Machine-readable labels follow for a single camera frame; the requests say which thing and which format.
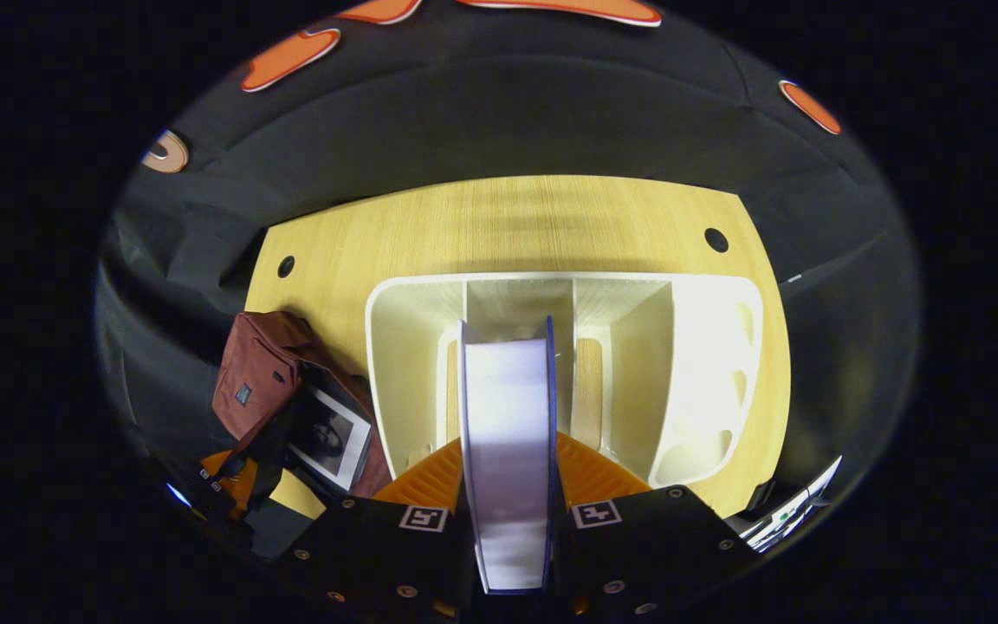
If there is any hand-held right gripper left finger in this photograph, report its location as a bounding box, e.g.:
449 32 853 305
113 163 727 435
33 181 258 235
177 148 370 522
287 433 476 621

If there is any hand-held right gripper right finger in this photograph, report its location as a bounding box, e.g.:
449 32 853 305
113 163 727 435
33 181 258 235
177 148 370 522
551 431 760 619

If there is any maroon schoolbag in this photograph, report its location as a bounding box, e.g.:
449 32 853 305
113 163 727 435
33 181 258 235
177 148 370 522
211 310 392 500

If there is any white spine book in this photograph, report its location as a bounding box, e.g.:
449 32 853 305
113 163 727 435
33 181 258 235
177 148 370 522
287 386 373 493

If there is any white bookshelf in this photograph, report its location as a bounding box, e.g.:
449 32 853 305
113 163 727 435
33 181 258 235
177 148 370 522
365 271 764 489

